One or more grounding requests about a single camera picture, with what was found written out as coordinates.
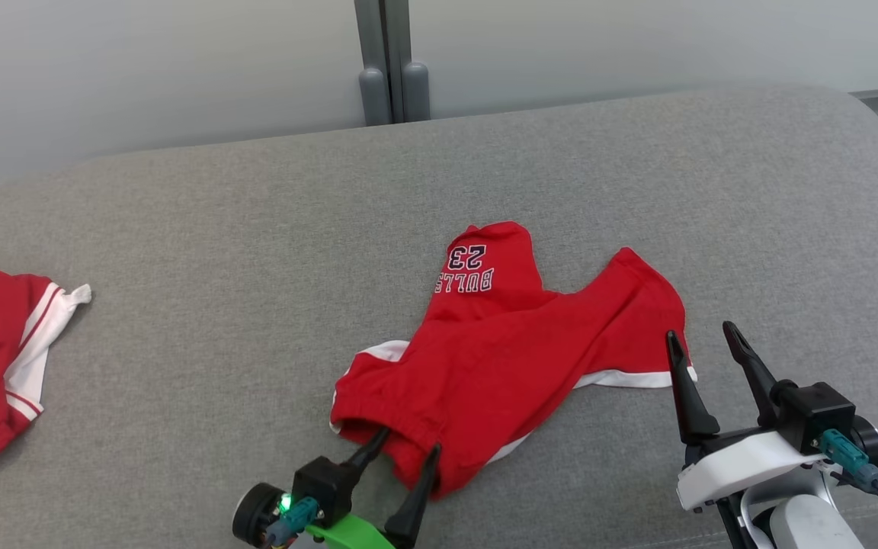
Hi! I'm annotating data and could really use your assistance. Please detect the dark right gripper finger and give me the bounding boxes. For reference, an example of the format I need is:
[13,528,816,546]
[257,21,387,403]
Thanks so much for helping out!
[665,330,722,448]
[723,321,783,429]

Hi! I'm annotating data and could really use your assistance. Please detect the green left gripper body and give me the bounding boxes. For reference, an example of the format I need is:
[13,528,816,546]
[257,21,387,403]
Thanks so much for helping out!
[302,512,399,549]

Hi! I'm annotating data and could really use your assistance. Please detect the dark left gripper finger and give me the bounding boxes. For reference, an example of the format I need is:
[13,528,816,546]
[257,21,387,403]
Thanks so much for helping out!
[341,427,392,489]
[384,444,442,549]

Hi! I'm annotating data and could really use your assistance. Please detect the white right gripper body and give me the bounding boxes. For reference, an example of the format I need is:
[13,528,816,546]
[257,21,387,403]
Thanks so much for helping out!
[677,429,830,513]

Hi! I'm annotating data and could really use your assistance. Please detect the red Bulls 23 shorts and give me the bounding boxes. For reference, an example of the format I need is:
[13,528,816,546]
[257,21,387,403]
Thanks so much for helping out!
[330,221,698,501]

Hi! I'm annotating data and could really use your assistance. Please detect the black left round motor cap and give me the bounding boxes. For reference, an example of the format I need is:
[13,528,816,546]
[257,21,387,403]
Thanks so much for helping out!
[232,482,285,547]

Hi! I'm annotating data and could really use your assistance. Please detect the black round motor cap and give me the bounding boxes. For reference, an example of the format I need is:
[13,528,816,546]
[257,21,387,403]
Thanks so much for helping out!
[232,482,285,547]
[852,414,878,472]

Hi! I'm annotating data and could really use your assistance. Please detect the black right round motor cap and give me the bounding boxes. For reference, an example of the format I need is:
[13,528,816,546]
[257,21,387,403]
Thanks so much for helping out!
[852,414,878,472]

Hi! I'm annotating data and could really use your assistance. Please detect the grey fabric sofa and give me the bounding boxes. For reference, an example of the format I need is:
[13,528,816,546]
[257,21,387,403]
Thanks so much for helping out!
[0,84,878,549]

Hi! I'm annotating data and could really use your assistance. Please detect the teal left camera connector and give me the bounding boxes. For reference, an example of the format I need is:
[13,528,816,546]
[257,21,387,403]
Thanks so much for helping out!
[265,496,322,547]

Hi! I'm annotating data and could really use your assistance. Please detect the teal camera connector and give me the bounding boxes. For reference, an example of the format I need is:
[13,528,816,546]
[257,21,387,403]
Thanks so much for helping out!
[819,429,878,490]
[265,496,322,547]

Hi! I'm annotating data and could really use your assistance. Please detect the teal right camera connector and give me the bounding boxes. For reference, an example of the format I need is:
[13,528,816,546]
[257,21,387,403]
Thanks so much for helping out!
[819,429,878,490]

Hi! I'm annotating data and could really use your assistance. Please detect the grey double partition post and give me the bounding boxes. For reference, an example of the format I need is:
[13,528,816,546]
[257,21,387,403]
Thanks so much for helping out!
[354,0,431,127]

